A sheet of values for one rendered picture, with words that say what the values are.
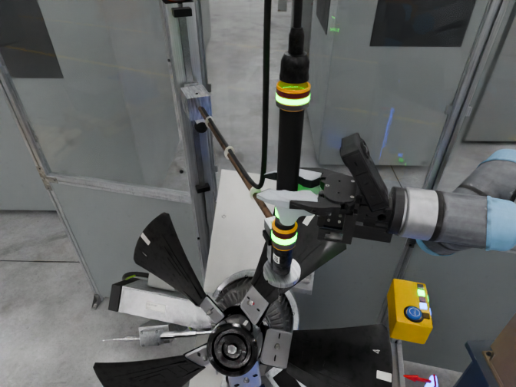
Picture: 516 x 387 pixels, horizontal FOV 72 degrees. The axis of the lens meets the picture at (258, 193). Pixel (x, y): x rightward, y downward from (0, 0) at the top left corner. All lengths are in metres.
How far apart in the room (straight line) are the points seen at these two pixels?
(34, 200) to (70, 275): 0.82
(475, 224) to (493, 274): 1.22
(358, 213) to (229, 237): 0.62
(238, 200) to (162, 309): 0.38
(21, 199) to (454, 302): 3.11
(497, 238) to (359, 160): 0.22
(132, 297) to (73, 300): 1.62
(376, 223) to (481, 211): 0.14
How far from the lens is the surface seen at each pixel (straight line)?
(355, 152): 0.48
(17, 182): 3.36
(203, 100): 1.08
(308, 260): 0.82
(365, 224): 0.57
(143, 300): 1.10
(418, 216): 0.54
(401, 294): 1.22
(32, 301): 2.84
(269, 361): 0.90
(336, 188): 0.54
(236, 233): 1.10
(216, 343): 0.88
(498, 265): 1.75
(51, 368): 2.49
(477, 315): 1.99
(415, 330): 1.19
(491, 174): 0.71
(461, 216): 0.56
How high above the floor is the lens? 1.99
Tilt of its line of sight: 38 degrees down
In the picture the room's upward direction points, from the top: straight up
